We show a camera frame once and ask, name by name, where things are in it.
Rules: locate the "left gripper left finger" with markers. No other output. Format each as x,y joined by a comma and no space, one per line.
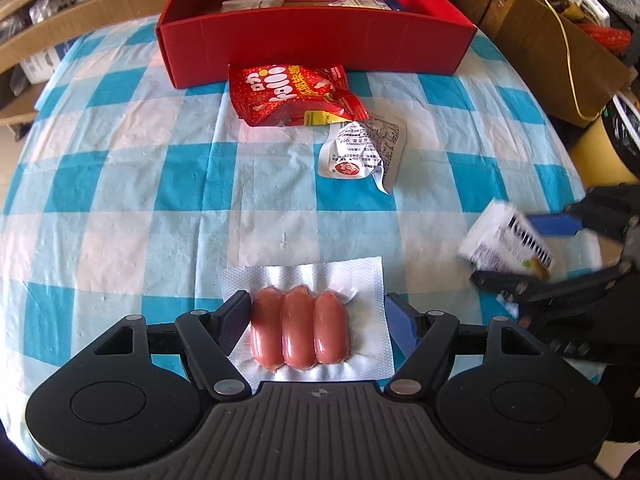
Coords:
207,340

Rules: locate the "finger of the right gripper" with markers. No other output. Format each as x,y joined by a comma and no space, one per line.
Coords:
530,293
609,211

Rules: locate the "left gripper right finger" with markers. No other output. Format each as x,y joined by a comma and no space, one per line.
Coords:
426,341

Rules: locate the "pink sausage vacuum pack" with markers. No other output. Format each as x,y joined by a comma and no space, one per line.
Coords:
317,322

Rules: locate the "small white sauce packet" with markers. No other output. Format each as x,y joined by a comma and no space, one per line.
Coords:
366,148

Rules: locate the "red candy bag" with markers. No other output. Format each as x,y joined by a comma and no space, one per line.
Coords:
293,95

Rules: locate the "orange pastry clear packet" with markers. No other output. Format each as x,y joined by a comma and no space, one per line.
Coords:
363,4

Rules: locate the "white snack pouch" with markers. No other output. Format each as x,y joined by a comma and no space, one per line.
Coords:
241,5

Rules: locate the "clear bag white snack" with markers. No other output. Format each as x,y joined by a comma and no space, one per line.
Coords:
503,240

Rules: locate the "yellow round bin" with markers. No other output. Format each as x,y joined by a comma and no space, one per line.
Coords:
608,151

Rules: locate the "blue white checkered tablecloth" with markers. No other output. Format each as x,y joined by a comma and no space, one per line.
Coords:
131,196

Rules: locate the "white power strip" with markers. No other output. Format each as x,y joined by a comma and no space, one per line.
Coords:
596,11

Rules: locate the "red cardboard box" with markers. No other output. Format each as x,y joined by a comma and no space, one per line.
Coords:
199,43

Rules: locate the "wooden TV stand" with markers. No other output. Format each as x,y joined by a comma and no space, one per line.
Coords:
71,23

